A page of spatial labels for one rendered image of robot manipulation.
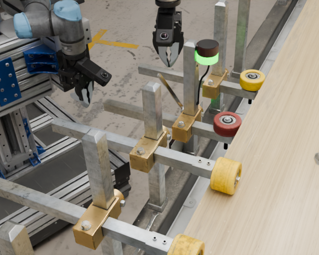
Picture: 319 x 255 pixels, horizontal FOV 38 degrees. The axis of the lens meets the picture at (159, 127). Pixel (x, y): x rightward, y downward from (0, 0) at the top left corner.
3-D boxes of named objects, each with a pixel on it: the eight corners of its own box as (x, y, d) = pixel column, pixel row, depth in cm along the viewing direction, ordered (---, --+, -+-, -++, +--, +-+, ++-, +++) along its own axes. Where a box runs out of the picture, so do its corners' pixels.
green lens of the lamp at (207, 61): (193, 62, 128) (193, 55, 127) (201, 52, 132) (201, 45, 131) (213, 67, 126) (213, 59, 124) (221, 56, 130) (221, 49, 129)
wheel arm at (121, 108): (104, 113, 152) (103, 102, 149) (109, 107, 154) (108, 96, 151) (232, 147, 136) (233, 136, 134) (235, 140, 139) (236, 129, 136)
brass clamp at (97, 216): (73, 242, 100) (69, 226, 97) (105, 199, 109) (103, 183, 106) (97, 251, 98) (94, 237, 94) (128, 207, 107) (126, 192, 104)
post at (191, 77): (183, 169, 157) (183, 42, 127) (187, 162, 159) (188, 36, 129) (193, 172, 156) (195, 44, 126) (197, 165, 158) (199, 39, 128)
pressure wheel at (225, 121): (208, 153, 139) (209, 122, 131) (217, 137, 144) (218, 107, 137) (234, 160, 136) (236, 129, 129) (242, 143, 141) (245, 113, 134)
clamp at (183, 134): (171, 139, 141) (171, 126, 137) (189, 114, 150) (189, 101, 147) (189, 143, 139) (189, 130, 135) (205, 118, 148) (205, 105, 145)
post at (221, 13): (209, 124, 174) (214, 2, 144) (213, 118, 176) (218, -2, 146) (218, 126, 172) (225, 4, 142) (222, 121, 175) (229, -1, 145)
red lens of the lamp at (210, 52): (193, 54, 126) (193, 47, 125) (201, 44, 130) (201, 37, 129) (213, 58, 124) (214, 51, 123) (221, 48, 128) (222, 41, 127)
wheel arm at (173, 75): (138, 76, 170) (137, 66, 167) (142, 71, 172) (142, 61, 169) (254, 102, 154) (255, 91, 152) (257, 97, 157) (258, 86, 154)
